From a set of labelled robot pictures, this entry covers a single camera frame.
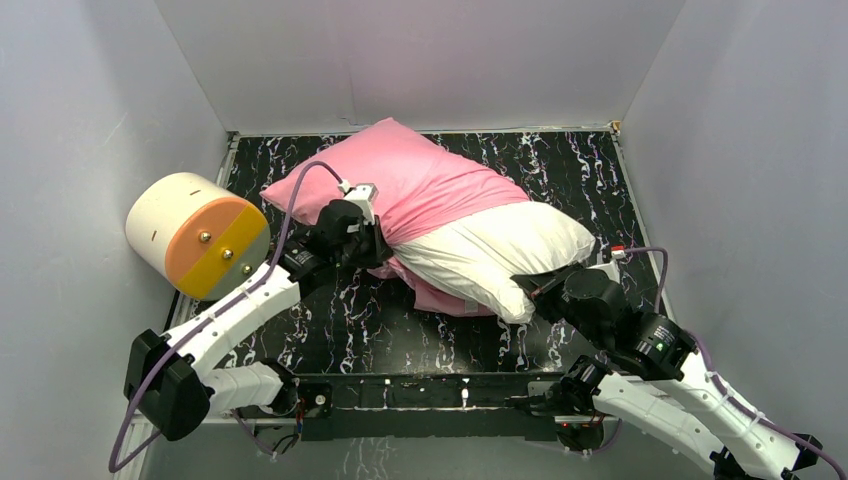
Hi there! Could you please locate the white orange yellow cylinder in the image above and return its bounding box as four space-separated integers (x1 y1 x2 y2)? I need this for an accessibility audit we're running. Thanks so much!
125 172 271 301

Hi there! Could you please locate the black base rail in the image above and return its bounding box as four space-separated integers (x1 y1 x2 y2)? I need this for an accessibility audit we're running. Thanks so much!
299 372 581 441

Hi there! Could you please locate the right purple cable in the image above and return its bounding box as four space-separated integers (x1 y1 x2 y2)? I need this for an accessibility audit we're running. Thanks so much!
612 246 848 480

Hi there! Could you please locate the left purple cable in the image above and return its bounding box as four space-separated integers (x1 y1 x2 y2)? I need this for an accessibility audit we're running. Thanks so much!
107 160 349 474

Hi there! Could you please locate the white pillow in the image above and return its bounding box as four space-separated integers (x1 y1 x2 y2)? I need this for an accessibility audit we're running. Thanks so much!
392 201 596 324

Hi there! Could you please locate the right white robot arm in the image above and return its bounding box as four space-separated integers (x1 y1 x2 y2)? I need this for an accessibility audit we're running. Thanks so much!
513 265 826 479

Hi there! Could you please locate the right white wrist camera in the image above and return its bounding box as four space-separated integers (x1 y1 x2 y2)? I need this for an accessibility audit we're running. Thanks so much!
591 246 626 283

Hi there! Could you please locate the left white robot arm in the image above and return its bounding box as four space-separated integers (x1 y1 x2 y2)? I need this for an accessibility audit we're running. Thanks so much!
124 188 391 441

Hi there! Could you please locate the pink pillowcase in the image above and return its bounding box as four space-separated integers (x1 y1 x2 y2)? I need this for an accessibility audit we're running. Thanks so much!
259 117 531 318

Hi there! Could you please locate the purple cable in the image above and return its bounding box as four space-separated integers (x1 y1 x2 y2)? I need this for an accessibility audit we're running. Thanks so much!
107 160 349 474
612 246 848 480

